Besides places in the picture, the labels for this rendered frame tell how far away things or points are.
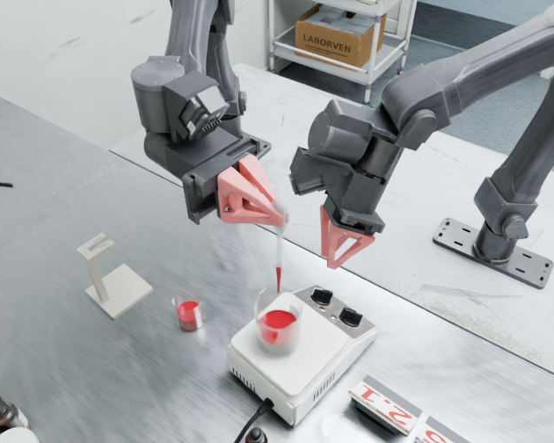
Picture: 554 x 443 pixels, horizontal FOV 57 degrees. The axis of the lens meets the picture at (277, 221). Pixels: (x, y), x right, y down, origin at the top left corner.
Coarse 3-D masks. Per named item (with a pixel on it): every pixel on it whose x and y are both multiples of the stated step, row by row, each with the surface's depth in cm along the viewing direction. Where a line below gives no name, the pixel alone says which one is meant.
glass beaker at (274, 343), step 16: (272, 288) 66; (288, 288) 66; (256, 304) 64; (272, 304) 68; (288, 304) 68; (256, 320) 64; (256, 336) 67; (272, 336) 63; (288, 336) 64; (272, 352) 66; (288, 352) 66
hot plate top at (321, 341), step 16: (304, 304) 73; (304, 320) 71; (320, 320) 71; (240, 336) 70; (304, 336) 70; (320, 336) 70; (336, 336) 70; (240, 352) 68; (256, 352) 68; (304, 352) 68; (320, 352) 68; (336, 352) 68; (256, 368) 67; (272, 368) 66; (288, 368) 66; (304, 368) 66; (320, 368) 66; (288, 384) 65; (304, 384) 65
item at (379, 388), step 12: (360, 384) 73; (372, 384) 74; (360, 396) 69; (384, 396) 72; (396, 396) 72; (360, 408) 71; (408, 408) 71; (384, 420) 68; (396, 432) 68; (408, 432) 69
